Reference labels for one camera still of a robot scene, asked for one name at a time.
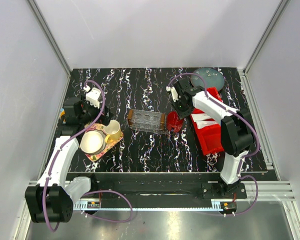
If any white scalloped bowl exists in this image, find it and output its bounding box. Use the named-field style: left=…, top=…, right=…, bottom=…
left=79, top=130, right=106, bottom=155

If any grey round plate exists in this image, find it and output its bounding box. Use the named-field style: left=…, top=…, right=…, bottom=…
left=190, top=67, right=225, bottom=92

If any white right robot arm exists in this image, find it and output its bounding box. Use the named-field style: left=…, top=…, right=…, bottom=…
left=166, top=81, right=257, bottom=198

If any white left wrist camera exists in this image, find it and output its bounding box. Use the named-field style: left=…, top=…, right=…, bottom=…
left=83, top=85, right=101, bottom=109

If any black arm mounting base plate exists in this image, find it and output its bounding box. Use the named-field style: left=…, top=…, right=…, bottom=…
left=66, top=172, right=247, bottom=200

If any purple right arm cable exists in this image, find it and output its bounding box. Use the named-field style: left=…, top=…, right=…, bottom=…
left=166, top=72, right=261, bottom=161

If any floral serving tray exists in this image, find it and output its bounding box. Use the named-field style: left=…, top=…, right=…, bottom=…
left=79, top=120, right=124, bottom=162

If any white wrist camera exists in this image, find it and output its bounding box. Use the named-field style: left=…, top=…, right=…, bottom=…
left=83, top=85, right=101, bottom=109
left=166, top=86, right=181, bottom=102

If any cream and yellow mug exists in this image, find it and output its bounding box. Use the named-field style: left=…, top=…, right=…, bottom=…
left=103, top=120, right=123, bottom=144

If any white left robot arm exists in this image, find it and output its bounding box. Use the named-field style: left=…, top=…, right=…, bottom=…
left=24, top=92, right=113, bottom=225

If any white toothpaste tube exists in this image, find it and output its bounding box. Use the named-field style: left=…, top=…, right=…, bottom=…
left=195, top=120, right=218, bottom=129
left=191, top=113, right=211, bottom=122

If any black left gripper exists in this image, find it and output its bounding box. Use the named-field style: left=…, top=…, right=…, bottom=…
left=79, top=94, right=113, bottom=126

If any red plastic compartment bin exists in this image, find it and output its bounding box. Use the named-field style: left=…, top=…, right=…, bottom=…
left=190, top=89, right=238, bottom=155

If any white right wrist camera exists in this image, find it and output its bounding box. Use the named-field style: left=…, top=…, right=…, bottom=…
left=166, top=86, right=181, bottom=102

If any red translucent cup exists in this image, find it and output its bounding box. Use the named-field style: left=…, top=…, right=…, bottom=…
left=166, top=111, right=184, bottom=133

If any clear holder with wooden ends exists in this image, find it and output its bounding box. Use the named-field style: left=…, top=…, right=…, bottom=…
left=127, top=109, right=166, bottom=134

